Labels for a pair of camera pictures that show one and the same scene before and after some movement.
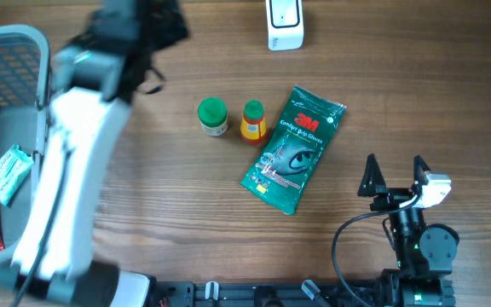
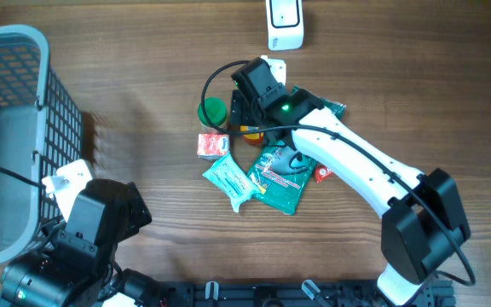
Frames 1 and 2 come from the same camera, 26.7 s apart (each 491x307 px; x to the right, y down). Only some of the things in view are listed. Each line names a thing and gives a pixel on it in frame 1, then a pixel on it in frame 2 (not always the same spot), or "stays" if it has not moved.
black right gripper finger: x=372 y=178 → x=239 y=112
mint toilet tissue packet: x=7 y=181 → x=233 y=179
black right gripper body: x=391 y=197 → x=256 y=115
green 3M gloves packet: x=277 y=179 stays
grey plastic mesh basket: x=12 y=99 stays
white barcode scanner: x=285 y=23 stays
